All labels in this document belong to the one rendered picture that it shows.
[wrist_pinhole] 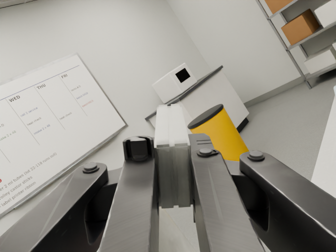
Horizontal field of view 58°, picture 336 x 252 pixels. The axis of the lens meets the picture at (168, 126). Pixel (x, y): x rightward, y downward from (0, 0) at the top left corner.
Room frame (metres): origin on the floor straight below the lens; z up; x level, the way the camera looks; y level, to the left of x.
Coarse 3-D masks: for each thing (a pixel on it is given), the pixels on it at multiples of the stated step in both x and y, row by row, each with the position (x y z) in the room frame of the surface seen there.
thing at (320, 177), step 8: (328, 120) 0.81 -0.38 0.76; (328, 128) 0.76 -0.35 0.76; (328, 136) 0.72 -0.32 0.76; (328, 144) 0.69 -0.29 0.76; (320, 152) 0.68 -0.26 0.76; (328, 152) 0.66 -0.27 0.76; (320, 160) 0.65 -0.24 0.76; (328, 160) 0.63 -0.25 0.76; (320, 168) 0.62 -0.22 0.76; (328, 168) 0.60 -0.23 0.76; (312, 176) 0.61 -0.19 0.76; (320, 176) 0.59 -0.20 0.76; (328, 176) 0.57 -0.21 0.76; (320, 184) 0.56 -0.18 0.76; (328, 184) 0.55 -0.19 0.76; (328, 192) 0.53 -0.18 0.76
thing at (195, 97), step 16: (160, 80) 4.01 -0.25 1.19; (176, 80) 3.89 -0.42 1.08; (192, 80) 4.08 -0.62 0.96; (208, 80) 4.05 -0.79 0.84; (224, 80) 4.26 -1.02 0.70; (160, 96) 4.13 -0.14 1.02; (176, 96) 3.96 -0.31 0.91; (192, 96) 3.74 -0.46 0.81; (208, 96) 3.92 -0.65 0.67; (224, 96) 4.12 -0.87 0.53; (192, 112) 3.62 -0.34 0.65; (240, 112) 4.20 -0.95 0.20; (240, 128) 4.14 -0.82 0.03
